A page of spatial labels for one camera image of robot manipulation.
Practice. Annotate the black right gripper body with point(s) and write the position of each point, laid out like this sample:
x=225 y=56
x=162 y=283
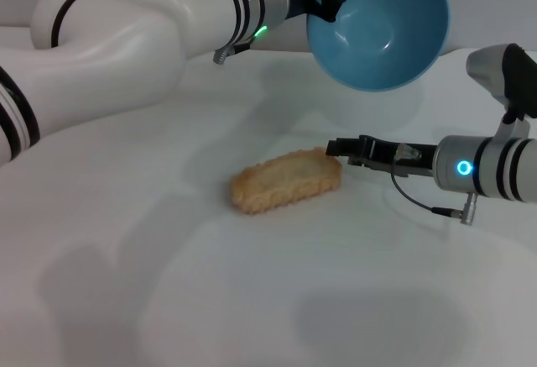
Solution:
x=386 y=157

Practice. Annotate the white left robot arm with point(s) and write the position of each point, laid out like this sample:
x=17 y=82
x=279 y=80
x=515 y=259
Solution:
x=126 y=35

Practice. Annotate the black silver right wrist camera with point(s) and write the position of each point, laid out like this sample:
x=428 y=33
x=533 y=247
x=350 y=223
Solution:
x=520 y=81

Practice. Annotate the blue bowl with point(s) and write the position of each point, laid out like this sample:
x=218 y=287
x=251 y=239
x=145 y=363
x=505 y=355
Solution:
x=377 y=27

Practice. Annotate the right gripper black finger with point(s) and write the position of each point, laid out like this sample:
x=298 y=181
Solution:
x=344 y=148

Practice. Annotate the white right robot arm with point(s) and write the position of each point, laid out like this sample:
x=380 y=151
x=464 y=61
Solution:
x=495 y=169

